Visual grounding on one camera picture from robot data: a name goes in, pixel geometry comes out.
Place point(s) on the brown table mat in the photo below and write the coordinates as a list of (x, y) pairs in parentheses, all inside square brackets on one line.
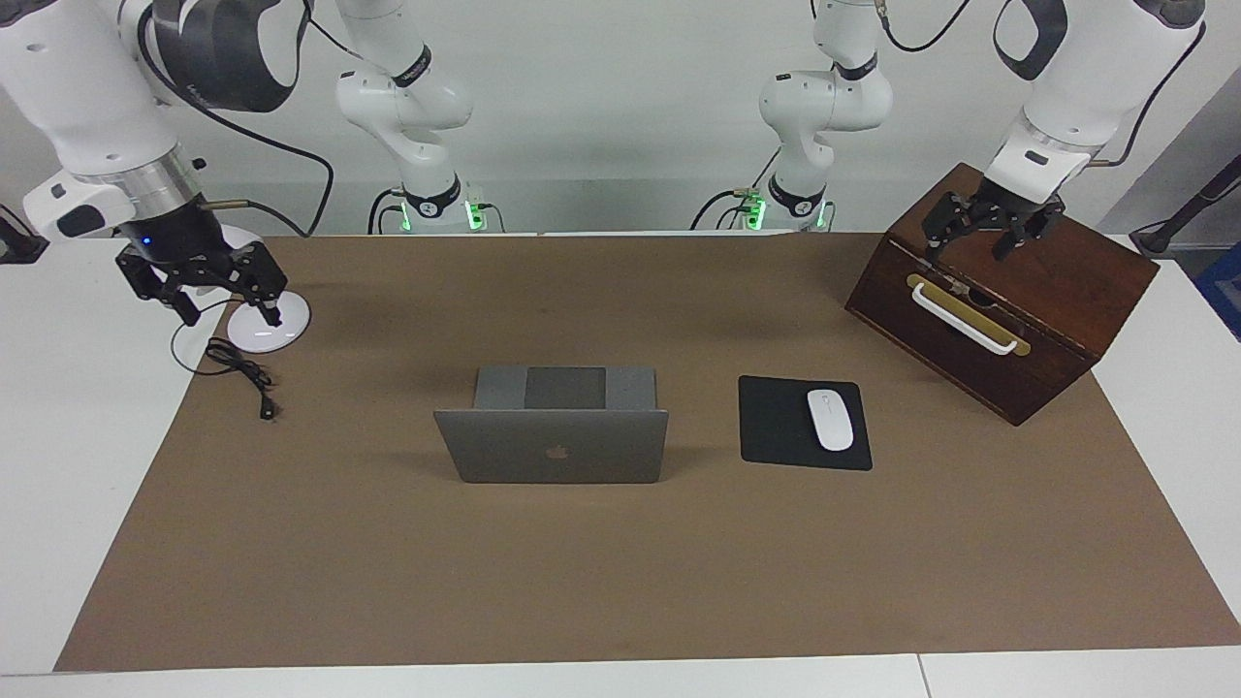
[(582, 582)]

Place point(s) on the black stand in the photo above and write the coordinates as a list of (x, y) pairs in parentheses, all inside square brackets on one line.
[(1188, 208)]

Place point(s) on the grey laptop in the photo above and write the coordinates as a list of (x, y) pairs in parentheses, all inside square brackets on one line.
[(553, 446)]

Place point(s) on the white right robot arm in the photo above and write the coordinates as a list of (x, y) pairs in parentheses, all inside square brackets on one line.
[(68, 87)]

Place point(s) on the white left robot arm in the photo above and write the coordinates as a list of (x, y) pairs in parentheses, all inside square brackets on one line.
[(1086, 78)]

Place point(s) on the black mouse pad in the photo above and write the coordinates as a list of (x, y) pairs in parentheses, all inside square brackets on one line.
[(771, 427)]

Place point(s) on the black clamp mount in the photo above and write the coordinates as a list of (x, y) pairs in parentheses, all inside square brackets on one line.
[(19, 247)]

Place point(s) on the white desk lamp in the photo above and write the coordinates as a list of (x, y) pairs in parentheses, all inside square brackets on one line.
[(267, 334)]

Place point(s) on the blue crate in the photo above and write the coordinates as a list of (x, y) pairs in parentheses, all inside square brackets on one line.
[(1226, 291)]

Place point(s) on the dark brown wooden box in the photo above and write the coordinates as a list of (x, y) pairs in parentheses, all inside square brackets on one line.
[(1047, 262)]

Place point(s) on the white computer mouse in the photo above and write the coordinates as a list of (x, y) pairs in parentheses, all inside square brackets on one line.
[(830, 422)]

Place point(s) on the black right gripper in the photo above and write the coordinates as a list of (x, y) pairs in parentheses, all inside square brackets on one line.
[(179, 242)]

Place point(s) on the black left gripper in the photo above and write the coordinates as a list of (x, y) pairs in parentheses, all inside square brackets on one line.
[(1013, 208)]

